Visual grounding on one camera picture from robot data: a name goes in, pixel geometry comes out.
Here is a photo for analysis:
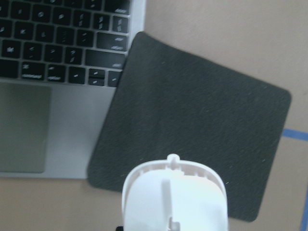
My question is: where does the black mouse pad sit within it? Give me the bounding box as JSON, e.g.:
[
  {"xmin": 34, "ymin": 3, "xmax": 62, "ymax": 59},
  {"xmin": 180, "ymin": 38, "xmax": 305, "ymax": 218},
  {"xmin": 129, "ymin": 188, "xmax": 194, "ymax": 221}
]
[{"xmin": 87, "ymin": 32, "xmax": 292, "ymax": 222}]

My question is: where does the white computer mouse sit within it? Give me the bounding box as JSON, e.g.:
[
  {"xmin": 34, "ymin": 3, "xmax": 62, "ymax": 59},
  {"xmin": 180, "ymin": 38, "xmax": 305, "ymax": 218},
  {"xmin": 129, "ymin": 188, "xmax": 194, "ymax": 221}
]
[{"xmin": 122, "ymin": 154, "xmax": 229, "ymax": 231}]

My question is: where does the grey laptop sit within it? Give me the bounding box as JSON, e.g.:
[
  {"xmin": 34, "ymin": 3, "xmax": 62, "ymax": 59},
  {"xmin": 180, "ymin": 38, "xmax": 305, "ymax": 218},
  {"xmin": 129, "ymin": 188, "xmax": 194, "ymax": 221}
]
[{"xmin": 0, "ymin": 0, "xmax": 146, "ymax": 179}]

